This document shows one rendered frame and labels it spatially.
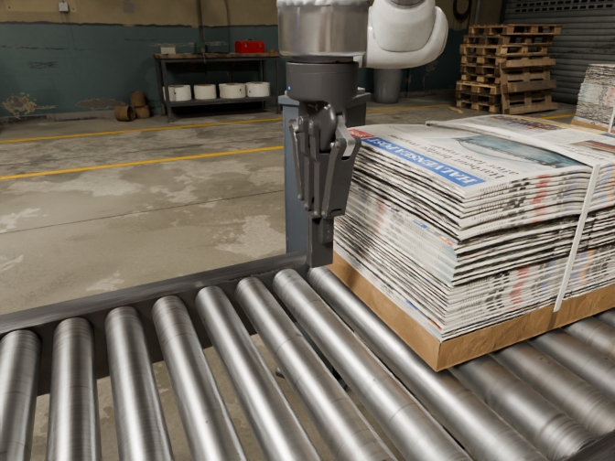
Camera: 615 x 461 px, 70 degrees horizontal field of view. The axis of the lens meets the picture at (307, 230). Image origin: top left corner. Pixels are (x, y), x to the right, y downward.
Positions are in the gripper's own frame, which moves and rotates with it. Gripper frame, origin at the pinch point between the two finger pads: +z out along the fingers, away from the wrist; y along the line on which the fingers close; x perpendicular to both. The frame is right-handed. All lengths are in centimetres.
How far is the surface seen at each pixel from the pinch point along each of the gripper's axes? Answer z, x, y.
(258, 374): 13.4, 10.2, -4.6
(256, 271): 13.5, 2.1, 18.6
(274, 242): 94, -64, 184
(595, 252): 2.8, -32.4, -13.8
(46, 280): 94, 58, 193
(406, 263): 2.7, -8.8, -5.9
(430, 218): -4.9, -8.1, -9.8
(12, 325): 13.5, 37.1, 18.9
